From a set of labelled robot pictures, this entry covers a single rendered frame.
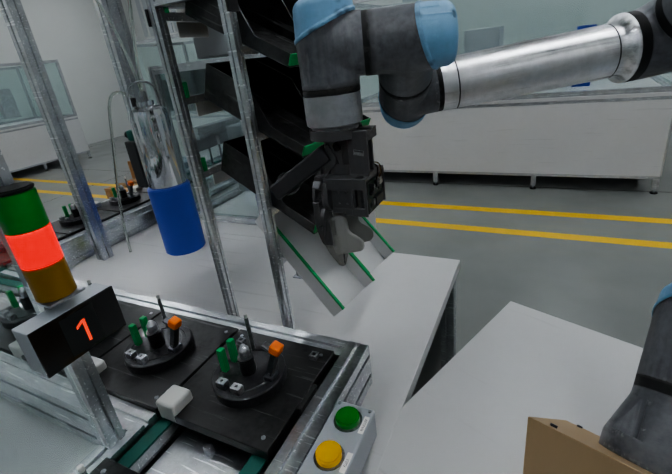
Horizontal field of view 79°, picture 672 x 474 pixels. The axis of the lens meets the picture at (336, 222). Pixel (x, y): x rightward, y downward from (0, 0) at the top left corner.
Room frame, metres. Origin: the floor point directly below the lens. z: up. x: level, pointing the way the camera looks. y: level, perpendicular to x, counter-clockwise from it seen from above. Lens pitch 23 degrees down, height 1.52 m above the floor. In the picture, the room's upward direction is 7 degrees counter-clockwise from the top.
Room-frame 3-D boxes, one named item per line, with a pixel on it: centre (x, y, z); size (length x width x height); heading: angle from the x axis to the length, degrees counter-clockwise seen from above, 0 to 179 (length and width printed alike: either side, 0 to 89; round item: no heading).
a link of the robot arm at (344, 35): (0.55, -0.02, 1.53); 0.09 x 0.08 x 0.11; 83
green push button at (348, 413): (0.50, 0.02, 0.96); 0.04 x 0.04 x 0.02
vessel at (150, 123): (1.52, 0.62, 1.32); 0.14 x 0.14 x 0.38
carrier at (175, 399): (0.61, 0.20, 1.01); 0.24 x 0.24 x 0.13; 62
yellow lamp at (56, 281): (0.50, 0.40, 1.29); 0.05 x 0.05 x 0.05
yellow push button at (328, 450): (0.43, 0.05, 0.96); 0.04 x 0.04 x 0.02
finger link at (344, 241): (0.53, -0.01, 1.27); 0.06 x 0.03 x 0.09; 62
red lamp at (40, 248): (0.50, 0.40, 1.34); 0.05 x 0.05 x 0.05
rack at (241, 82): (0.99, 0.14, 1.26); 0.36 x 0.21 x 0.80; 152
